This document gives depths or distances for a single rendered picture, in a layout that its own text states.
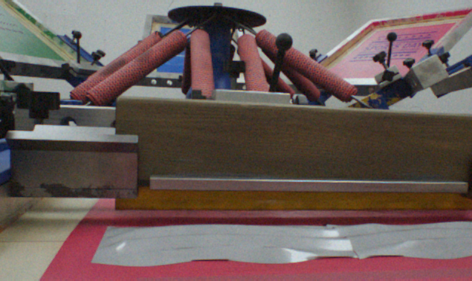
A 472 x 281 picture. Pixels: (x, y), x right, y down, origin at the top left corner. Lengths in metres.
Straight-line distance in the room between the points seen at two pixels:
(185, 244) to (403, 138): 0.23
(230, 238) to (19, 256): 0.14
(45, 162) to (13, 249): 0.07
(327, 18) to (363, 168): 4.59
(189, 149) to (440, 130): 0.24
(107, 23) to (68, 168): 4.28
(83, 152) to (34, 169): 0.04
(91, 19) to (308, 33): 2.46
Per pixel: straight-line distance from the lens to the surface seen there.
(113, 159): 0.32
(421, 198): 0.43
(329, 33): 4.92
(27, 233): 0.33
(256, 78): 0.88
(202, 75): 0.86
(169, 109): 0.33
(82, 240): 0.31
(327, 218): 0.38
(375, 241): 0.32
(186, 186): 0.32
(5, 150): 0.44
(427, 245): 0.33
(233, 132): 0.33
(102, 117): 0.57
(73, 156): 0.33
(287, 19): 4.77
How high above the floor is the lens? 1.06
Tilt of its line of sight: 6 degrees down
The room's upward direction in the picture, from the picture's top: 3 degrees clockwise
